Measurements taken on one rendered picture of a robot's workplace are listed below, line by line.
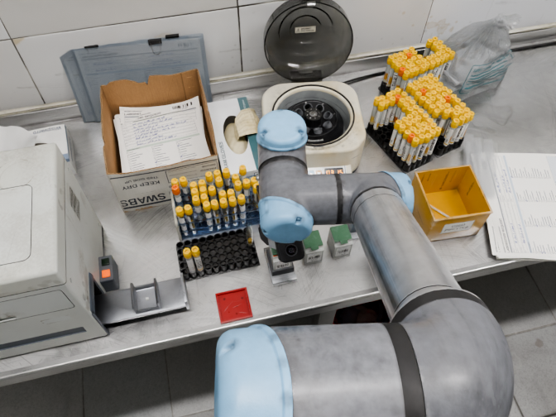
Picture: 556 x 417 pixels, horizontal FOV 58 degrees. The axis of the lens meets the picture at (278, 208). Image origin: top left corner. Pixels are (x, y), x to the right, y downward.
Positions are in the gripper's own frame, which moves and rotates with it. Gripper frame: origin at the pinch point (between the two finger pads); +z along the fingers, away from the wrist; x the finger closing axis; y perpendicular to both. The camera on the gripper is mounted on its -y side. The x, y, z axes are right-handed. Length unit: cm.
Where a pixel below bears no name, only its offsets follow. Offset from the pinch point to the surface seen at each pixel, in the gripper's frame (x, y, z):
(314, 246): -7.5, 0.8, 3.3
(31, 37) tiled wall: 44, 58, -16
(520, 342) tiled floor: -93, -9, 97
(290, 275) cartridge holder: -1.6, -2.2, 8.6
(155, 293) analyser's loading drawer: 26.5, -2.3, 2.9
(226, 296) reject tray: 12.9, -3.3, 9.8
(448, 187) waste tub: -44.1, 11.1, 7.8
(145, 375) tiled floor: 47, 12, 97
